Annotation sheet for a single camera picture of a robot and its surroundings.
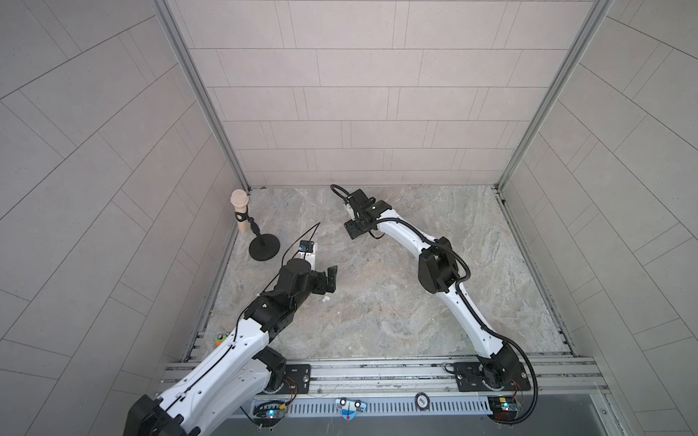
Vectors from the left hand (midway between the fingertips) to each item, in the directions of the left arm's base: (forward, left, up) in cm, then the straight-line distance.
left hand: (328, 264), depth 80 cm
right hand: (+23, -8, -13) cm, 28 cm away
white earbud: (-6, +1, -11) cm, 13 cm away
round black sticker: (-32, -26, -11) cm, 43 cm away
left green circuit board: (-35, +12, -11) cm, 39 cm away
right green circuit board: (-34, -46, -12) cm, 58 cm away
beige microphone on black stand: (+13, +25, -11) cm, 30 cm away
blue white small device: (-34, -7, -10) cm, 36 cm away
